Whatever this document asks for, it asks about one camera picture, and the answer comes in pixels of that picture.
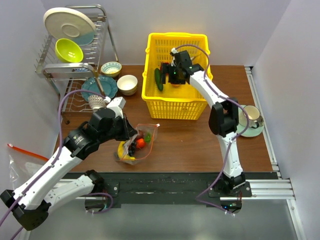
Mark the white bowl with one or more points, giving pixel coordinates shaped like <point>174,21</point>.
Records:
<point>127,85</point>

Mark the metal dish rack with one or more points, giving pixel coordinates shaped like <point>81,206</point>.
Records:
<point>66,77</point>

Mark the lime green bowl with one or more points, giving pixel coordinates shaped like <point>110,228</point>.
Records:
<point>67,51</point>

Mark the black grape bunch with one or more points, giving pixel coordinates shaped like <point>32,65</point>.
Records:
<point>132,148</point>

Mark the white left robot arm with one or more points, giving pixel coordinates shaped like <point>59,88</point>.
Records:
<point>33,201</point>

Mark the cream mug black handle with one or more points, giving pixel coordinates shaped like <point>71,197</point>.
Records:
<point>252,116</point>

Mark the spare zip bag orange zipper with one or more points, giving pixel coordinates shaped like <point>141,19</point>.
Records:
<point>23,163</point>

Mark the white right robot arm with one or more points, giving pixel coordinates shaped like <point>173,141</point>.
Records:
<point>223,119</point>

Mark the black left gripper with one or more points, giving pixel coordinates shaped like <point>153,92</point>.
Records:
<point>128,130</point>

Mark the mint green saucer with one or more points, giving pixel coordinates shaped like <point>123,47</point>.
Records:
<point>250,132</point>

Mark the yellow banana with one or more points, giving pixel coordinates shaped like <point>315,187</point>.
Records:
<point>123,152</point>

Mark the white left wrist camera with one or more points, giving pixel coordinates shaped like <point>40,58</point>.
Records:
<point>117,105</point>

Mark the teal patterned small bowl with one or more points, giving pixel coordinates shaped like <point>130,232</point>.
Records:
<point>111,69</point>

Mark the green cucumber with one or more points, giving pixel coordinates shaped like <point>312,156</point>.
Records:
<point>158,79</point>

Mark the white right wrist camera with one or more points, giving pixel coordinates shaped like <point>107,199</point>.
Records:
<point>175,57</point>

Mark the grey patterned bowl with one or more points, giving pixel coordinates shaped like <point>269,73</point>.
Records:
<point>96,102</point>

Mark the orange carrot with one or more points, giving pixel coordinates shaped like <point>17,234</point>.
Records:
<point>143,139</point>

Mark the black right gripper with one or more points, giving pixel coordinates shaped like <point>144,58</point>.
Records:
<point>166,68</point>

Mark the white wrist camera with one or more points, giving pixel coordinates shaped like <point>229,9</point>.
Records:
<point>175,57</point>
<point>117,105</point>

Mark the yellow plastic basket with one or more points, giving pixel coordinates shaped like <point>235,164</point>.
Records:
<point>165,95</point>

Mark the large cream plate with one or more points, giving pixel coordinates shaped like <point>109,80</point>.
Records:
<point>67,23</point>

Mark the clear zip bag orange zipper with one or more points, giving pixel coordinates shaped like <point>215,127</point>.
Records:
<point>142,153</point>

